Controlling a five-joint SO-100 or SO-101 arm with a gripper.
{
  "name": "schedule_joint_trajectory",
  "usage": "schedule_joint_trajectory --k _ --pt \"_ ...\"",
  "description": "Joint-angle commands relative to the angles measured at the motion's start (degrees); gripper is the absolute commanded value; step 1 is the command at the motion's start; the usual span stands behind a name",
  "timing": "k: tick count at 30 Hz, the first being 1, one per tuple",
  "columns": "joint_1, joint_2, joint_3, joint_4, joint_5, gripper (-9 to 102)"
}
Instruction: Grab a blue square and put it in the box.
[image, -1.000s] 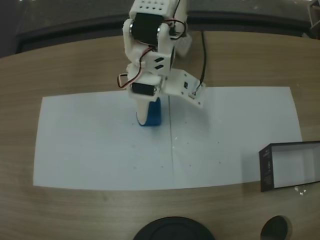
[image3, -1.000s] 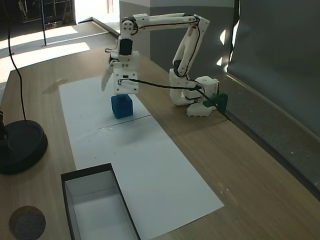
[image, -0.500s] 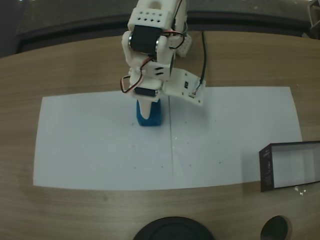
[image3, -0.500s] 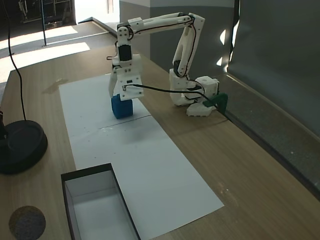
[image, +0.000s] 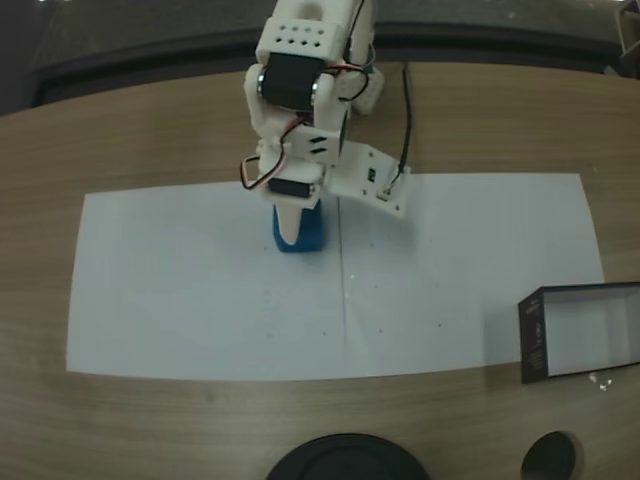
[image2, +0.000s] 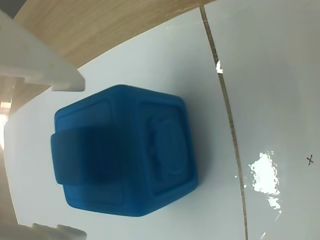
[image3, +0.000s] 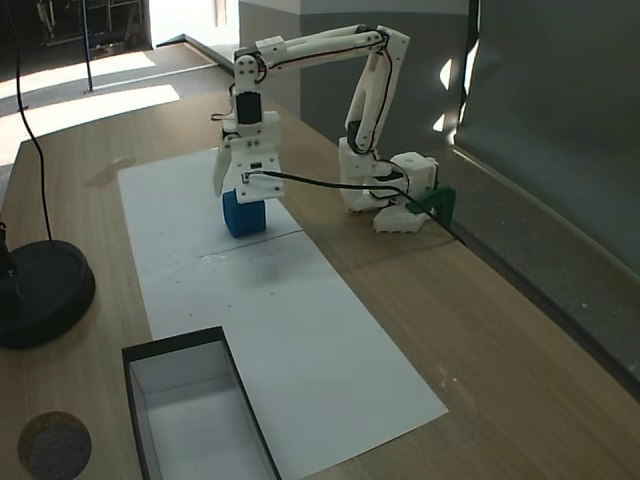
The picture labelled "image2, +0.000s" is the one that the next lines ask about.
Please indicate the blue cube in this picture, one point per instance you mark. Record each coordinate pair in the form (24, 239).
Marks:
(125, 155)

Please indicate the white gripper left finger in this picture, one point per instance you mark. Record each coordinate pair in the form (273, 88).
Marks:
(37, 60)

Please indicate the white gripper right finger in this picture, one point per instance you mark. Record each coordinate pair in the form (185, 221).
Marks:
(57, 232)

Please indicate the white paper sheet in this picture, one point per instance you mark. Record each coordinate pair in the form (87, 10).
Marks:
(150, 62)
(275, 75)

